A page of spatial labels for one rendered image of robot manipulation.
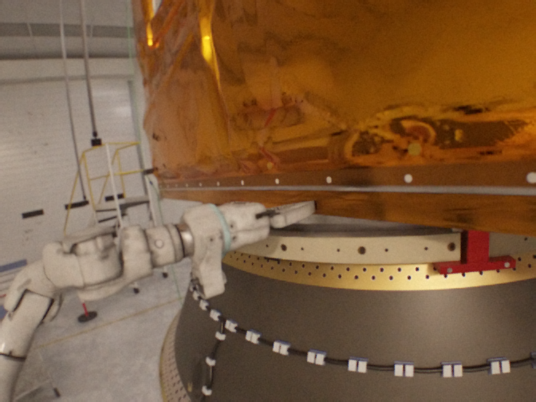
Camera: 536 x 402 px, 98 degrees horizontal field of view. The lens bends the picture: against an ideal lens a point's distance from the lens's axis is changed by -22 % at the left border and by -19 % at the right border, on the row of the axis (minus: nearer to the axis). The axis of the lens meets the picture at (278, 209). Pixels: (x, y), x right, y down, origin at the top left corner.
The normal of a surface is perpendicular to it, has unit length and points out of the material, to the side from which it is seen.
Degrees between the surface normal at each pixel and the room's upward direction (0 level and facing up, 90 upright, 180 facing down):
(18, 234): 90
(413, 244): 90
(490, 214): 90
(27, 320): 109
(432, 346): 62
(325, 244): 90
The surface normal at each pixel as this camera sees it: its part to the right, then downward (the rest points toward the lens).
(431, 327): -0.34, -0.28
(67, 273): -0.33, 0.21
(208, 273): 0.60, 0.26
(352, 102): -0.82, 0.24
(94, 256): 0.55, -0.11
